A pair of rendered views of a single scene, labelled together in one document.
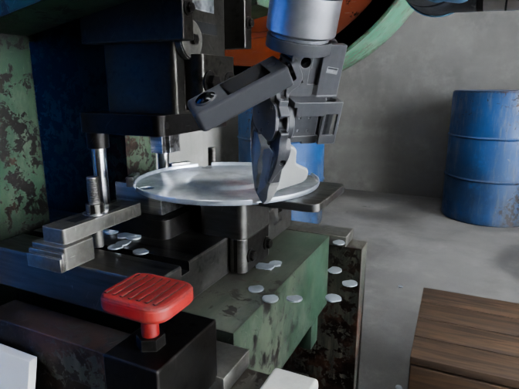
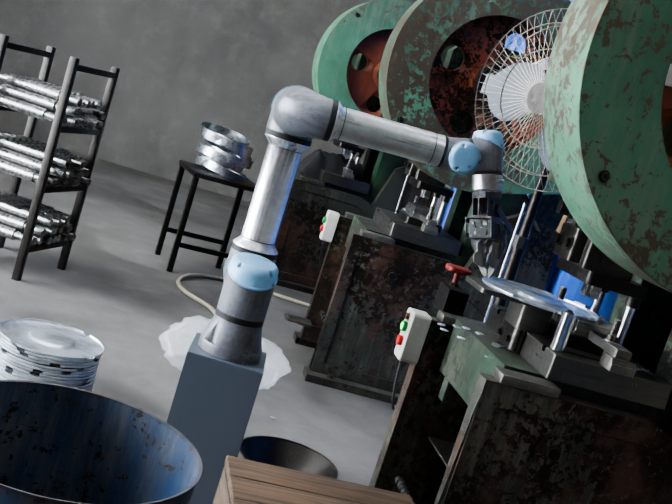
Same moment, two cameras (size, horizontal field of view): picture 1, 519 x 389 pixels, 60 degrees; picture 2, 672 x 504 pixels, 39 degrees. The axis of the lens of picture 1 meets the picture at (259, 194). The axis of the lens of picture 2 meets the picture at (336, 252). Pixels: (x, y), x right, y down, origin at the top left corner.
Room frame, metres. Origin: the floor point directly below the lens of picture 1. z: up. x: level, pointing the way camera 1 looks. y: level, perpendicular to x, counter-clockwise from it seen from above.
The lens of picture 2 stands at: (2.20, -1.71, 1.07)
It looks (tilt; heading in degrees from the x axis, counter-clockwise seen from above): 8 degrees down; 143
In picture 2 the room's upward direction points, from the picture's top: 18 degrees clockwise
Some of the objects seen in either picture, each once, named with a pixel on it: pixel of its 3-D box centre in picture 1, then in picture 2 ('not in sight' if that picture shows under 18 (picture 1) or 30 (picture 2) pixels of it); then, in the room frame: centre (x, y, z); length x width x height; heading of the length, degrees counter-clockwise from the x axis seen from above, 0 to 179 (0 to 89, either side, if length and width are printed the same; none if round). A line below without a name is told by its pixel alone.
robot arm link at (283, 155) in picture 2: not in sight; (271, 194); (0.26, -0.49, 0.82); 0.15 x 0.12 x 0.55; 152
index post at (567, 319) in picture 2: not in sight; (563, 330); (0.86, -0.03, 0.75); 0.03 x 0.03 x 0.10; 65
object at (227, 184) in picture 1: (228, 180); (539, 298); (0.71, 0.05, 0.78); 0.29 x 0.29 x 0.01
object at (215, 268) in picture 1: (167, 233); (571, 352); (0.76, 0.16, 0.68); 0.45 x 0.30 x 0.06; 155
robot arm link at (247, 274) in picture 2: not in sight; (248, 285); (0.37, -0.54, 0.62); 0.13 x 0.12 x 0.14; 152
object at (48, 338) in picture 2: not in sight; (52, 338); (-0.22, -0.74, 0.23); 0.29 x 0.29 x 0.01
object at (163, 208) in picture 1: (167, 187); (581, 321); (0.76, 0.16, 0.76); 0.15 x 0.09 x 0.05; 155
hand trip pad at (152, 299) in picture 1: (150, 326); (455, 280); (0.36, 0.10, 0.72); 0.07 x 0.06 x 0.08; 65
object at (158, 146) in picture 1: (167, 140); (590, 288); (0.76, 0.16, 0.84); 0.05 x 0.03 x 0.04; 155
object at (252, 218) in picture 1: (255, 223); (512, 318); (0.69, 0.01, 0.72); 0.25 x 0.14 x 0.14; 65
